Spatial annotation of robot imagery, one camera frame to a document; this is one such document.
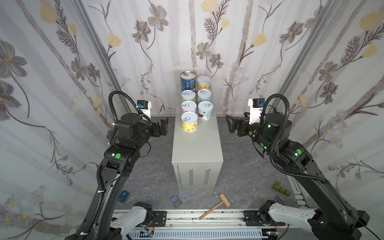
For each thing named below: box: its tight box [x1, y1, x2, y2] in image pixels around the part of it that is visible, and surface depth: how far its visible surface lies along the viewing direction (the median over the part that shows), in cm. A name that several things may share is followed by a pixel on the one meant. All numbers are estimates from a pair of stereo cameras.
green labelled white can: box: [181, 89, 196, 102], surface depth 76 cm
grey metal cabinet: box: [171, 119, 224, 190], surface depth 65 cm
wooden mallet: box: [199, 193, 231, 220], surface depth 80 cm
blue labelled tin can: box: [180, 71, 197, 93], surface depth 80 cm
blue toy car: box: [118, 190, 130, 203], surface depth 81 cm
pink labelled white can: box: [181, 100, 197, 113], surface depth 71 cm
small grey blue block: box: [170, 195, 182, 208], surface depth 80 cm
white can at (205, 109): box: [198, 101, 214, 121], surface depth 71 cm
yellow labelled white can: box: [181, 111, 199, 133], surface depth 66 cm
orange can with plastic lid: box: [196, 75, 211, 91], surface depth 81 cm
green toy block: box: [273, 180, 292, 197], surface depth 84 cm
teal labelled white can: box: [197, 89, 212, 103], surface depth 78 cm
